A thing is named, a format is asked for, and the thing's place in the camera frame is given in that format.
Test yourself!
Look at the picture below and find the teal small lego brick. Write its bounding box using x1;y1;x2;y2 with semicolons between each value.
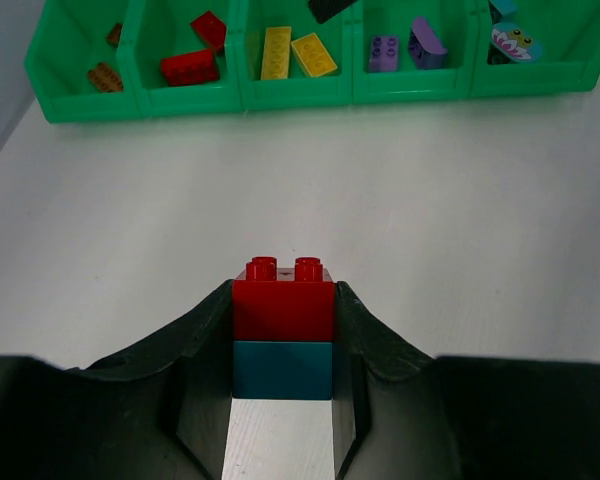
489;0;518;23

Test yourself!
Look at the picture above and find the green compartment tray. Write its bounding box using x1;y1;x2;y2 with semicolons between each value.
25;1;600;123

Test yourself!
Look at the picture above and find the brown lego brick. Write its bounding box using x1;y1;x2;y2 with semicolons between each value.
87;62;124;93
105;22;123;49

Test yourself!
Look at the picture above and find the small red lego brick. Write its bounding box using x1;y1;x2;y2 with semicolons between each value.
232;256;335;342

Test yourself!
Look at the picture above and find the small teal lego cube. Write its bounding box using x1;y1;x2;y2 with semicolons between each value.
232;341;333;401

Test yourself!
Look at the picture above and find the yellow small lego brick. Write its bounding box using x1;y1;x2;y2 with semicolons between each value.
291;33;338;78

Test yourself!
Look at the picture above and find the purple lego piece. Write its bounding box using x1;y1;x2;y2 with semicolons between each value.
407;16;448;70

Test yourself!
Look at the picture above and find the purple small lego brick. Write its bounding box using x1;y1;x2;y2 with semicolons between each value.
368;35;400;73

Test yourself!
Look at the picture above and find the blue round lego piece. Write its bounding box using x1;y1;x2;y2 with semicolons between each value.
487;22;543;65

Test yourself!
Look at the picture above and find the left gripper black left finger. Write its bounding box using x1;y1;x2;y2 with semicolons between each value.
0;282;232;479

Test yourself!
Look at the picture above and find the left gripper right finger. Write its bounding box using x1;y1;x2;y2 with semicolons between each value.
332;282;600;479

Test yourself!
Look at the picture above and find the red lego brick single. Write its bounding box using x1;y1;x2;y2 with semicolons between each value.
190;10;227;55

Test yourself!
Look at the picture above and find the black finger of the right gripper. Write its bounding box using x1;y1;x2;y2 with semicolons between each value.
307;0;357;24

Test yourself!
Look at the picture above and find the yellow lego plate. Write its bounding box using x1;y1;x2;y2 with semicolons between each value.
260;26;292;80

